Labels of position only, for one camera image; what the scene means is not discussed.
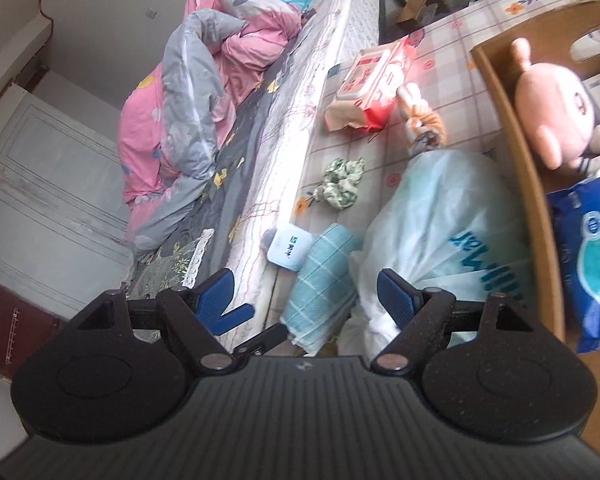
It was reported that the green patterned scrunchie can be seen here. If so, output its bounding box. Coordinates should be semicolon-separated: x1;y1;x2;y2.
312;157;366;211

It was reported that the white panelled door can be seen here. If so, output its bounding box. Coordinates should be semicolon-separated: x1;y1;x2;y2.
0;84;132;320

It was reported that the white mattress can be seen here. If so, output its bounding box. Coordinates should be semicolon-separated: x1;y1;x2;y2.
211;0;380;350

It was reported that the orange striped rolled towel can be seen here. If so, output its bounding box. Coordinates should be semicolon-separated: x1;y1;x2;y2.
396;82;448;158

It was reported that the large white plastic bag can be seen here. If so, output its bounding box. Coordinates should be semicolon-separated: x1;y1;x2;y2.
337;150;536;361

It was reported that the blue checked folded towel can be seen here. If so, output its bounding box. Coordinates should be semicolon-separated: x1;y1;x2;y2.
280;223;363;356

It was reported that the brown cardboard box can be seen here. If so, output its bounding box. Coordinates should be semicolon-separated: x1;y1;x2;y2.
471;0;600;452

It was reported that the small white bottle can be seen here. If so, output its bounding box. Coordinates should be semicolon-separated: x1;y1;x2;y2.
261;223;314;272

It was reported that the dark floral bed sheet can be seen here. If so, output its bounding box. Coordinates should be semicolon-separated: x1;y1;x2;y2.
129;16;328;299

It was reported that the pink wet wipes pack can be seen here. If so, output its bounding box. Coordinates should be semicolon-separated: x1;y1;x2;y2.
324;37;415;132

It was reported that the pink grey duvet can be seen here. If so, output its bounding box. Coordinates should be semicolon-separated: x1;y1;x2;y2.
117;0;301;258

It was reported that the pink round plush toy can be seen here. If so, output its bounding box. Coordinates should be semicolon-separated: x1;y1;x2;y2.
510;38;600;177

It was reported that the blue tissue package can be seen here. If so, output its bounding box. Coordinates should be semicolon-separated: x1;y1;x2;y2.
547;169;600;353

